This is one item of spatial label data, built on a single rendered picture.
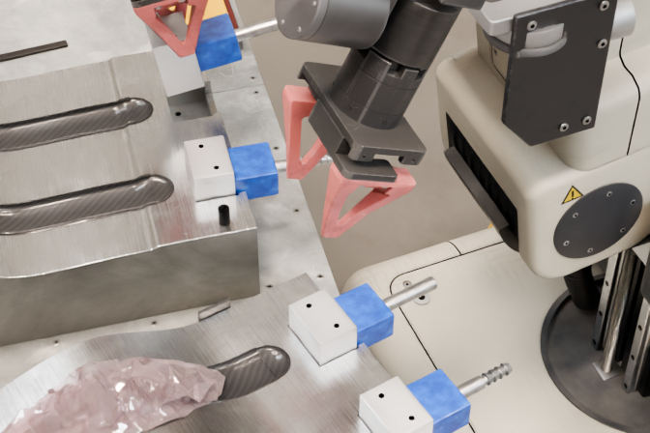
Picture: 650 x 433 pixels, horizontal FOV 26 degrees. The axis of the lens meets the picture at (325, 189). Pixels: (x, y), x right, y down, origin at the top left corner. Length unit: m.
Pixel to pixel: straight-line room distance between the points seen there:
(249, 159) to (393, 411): 0.28
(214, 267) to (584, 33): 0.38
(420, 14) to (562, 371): 1.01
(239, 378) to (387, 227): 1.30
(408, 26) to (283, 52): 1.81
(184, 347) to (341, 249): 1.25
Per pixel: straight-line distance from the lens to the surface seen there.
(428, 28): 0.98
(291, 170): 1.11
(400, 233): 2.43
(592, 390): 1.91
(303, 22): 0.95
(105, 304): 1.25
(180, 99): 1.37
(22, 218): 1.27
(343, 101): 1.02
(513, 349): 1.92
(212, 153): 1.24
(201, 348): 1.17
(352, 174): 1.00
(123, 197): 1.26
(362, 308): 1.18
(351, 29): 0.95
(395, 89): 1.01
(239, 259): 1.24
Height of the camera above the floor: 1.77
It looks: 45 degrees down
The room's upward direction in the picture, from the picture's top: straight up
